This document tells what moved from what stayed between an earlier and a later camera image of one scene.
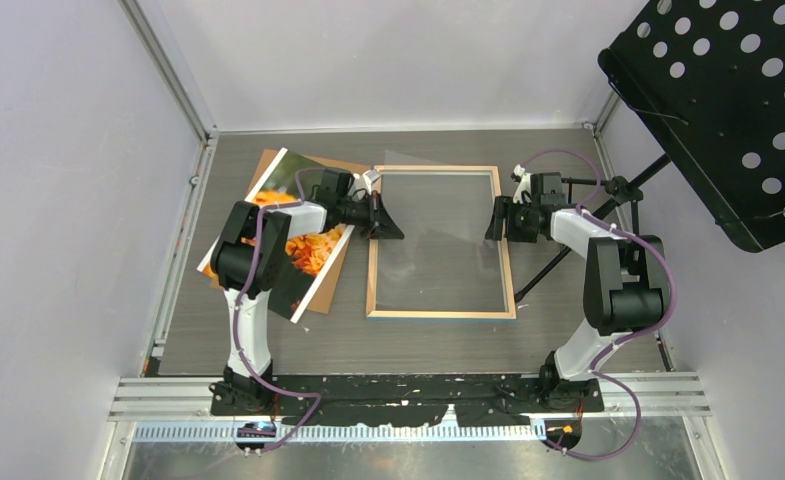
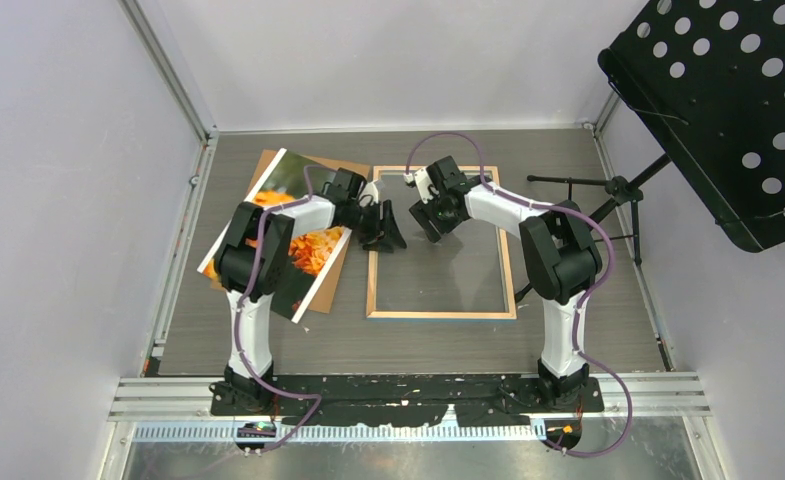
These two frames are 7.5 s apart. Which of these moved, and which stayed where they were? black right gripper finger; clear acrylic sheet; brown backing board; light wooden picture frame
Moved: black right gripper finger
Stayed: light wooden picture frame; clear acrylic sheet; brown backing board
